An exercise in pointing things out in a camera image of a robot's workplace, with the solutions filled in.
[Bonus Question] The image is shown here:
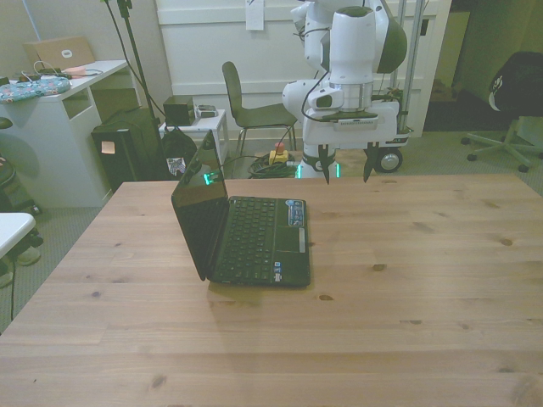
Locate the coiled black floor cable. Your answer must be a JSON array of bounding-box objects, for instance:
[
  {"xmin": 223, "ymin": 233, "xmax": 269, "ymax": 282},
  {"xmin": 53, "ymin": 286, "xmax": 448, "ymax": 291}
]
[{"xmin": 245, "ymin": 154, "xmax": 305, "ymax": 180}]

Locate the black box device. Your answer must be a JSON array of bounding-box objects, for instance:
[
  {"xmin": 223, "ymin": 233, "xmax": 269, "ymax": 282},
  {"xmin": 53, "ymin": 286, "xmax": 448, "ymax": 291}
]
[{"xmin": 163, "ymin": 95, "xmax": 195, "ymax": 126}]

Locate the black Asus laptop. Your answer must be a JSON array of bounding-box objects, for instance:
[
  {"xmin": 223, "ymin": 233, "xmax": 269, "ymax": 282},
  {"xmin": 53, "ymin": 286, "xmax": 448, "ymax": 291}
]
[{"xmin": 171, "ymin": 129, "xmax": 312, "ymax": 288}]

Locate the aluminium profile pole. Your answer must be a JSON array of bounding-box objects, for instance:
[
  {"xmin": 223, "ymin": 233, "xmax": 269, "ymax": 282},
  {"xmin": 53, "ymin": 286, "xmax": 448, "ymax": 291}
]
[{"xmin": 392, "ymin": 0, "xmax": 426, "ymax": 119}]

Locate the white shoe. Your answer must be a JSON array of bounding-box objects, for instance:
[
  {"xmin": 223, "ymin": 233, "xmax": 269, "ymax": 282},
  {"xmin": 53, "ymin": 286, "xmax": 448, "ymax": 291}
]
[{"xmin": 16, "ymin": 245, "xmax": 42, "ymax": 267}]

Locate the dark plastic chair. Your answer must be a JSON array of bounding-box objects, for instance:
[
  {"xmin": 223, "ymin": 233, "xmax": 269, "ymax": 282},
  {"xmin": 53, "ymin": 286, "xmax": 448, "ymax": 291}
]
[{"xmin": 221, "ymin": 61, "xmax": 299, "ymax": 156}]

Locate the white desk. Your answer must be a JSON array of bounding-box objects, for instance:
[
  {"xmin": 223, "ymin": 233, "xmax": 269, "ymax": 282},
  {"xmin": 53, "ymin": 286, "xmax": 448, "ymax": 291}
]
[{"xmin": 0, "ymin": 59, "xmax": 141, "ymax": 209}]

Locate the cardboard box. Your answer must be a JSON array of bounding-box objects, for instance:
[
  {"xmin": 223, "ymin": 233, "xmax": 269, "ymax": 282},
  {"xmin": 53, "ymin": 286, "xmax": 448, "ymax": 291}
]
[{"xmin": 23, "ymin": 36, "xmax": 95, "ymax": 71}]

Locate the white robot base cart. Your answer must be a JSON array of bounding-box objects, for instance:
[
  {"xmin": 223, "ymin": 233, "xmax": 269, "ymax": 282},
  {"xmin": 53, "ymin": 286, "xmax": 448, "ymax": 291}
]
[{"xmin": 372, "ymin": 86, "xmax": 413, "ymax": 176}]

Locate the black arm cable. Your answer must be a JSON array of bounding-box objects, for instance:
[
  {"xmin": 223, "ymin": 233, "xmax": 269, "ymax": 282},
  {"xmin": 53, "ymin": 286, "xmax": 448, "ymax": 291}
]
[{"xmin": 295, "ymin": 24, "xmax": 337, "ymax": 124}]

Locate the black camera stand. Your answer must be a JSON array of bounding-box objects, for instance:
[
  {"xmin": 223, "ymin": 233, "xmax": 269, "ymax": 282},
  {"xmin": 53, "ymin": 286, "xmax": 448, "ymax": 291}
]
[{"xmin": 99, "ymin": 0, "xmax": 171, "ymax": 179}]

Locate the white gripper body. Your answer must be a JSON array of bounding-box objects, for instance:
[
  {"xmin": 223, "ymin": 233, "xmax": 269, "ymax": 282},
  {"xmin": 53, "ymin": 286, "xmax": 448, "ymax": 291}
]
[{"xmin": 303, "ymin": 100, "xmax": 402, "ymax": 151}]

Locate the grey wrist camera bar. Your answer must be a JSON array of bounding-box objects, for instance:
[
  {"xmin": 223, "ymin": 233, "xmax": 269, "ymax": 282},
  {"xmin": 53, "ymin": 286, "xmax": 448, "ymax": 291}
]
[{"xmin": 321, "ymin": 110, "xmax": 380, "ymax": 130}]

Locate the floral patterned cushion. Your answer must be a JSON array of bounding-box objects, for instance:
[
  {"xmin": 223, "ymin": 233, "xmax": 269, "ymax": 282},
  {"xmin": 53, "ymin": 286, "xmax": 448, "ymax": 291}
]
[{"xmin": 0, "ymin": 75, "xmax": 71, "ymax": 105}]

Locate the white rounded table edge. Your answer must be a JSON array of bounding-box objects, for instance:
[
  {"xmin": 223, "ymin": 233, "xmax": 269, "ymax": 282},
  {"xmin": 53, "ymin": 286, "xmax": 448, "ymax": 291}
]
[{"xmin": 0, "ymin": 211, "xmax": 37, "ymax": 258}]

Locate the black office swivel chair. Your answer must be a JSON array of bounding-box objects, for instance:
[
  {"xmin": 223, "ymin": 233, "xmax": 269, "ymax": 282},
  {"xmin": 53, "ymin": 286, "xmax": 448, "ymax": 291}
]
[{"xmin": 462, "ymin": 51, "xmax": 543, "ymax": 173}]

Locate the black computer tower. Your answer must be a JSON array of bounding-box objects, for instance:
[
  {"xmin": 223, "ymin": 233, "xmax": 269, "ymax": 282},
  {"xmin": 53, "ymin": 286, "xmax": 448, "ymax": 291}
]
[{"xmin": 91, "ymin": 108, "xmax": 165, "ymax": 192}]

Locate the small white side table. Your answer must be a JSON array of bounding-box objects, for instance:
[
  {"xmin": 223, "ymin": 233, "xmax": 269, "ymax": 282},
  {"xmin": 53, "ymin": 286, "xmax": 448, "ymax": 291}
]
[{"xmin": 159, "ymin": 109, "xmax": 231, "ymax": 179}]

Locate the yellow emergency stop button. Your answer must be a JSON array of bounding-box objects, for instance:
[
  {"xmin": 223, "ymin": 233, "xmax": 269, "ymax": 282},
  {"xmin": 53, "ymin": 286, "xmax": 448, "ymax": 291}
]
[{"xmin": 270, "ymin": 142, "xmax": 291, "ymax": 164}]

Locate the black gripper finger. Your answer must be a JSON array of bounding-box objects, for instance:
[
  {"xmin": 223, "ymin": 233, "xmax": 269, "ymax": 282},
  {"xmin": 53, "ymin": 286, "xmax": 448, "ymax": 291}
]
[
  {"xmin": 317, "ymin": 143, "xmax": 333, "ymax": 185},
  {"xmin": 362, "ymin": 142, "xmax": 381, "ymax": 184}
]

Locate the white paper sheet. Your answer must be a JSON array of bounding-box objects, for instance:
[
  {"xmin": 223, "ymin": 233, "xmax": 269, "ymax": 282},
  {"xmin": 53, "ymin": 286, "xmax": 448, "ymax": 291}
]
[{"xmin": 244, "ymin": 0, "xmax": 266, "ymax": 31}]

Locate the black bag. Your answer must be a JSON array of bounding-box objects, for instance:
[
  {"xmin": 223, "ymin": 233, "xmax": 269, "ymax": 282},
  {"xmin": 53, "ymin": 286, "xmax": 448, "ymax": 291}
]
[{"xmin": 160, "ymin": 125, "xmax": 199, "ymax": 177}]

